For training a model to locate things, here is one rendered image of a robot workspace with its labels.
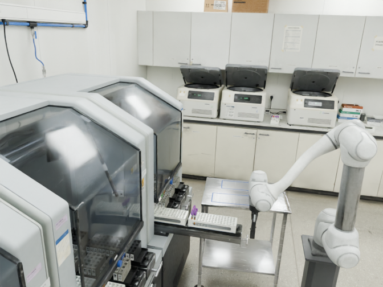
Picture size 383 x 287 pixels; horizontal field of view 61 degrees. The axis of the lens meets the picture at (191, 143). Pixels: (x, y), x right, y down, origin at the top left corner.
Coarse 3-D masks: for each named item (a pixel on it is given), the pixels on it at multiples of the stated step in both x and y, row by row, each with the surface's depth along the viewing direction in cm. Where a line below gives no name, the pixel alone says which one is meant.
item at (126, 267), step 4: (128, 260) 164; (124, 264) 161; (128, 264) 162; (120, 268) 157; (124, 268) 157; (128, 268) 162; (120, 272) 155; (124, 272) 157; (128, 272) 163; (120, 276) 155; (124, 276) 158; (120, 280) 155
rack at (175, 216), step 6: (156, 210) 212; (162, 210) 214; (168, 210) 213; (174, 210) 214; (180, 210) 213; (156, 216) 212; (162, 216) 206; (168, 216) 205; (174, 216) 207; (180, 216) 206; (186, 216) 207; (168, 222) 206; (174, 222) 206; (180, 222) 210; (186, 222) 209
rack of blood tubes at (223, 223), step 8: (200, 216) 206; (208, 216) 208; (216, 216) 207; (224, 216) 207; (192, 224) 203; (200, 224) 204; (208, 224) 207; (216, 224) 200; (224, 224) 199; (232, 224) 199
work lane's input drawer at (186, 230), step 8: (160, 224) 207; (168, 224) 206; (176, 224) 205; (240, 224) 208; (168, 232) 207; (176, 232) 206; (184, 232) 204; (192, 232) 203; (200, 232) 202; (208, 232) 201; (216, 232) 201; (224, 232) 199; (240, 232) 199; (224, 240) 200; (232, 240) 199; (240, 240) 198
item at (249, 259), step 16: (208, 192) 247; (224, 192) 248; (240, 192) 248; (208, 208) 281; (240, 208) 228; (272, 208) 227; (288, 208) 237; (272, 224) 276; (208, 240) 280; (256, 240) 282; (272, 240) 281; (208, 256) 260; (224, 256) 261; (240, 256) 261; (256, 256) 262; (272, 256) 262; (256, 272) 246; (272, 272) 245
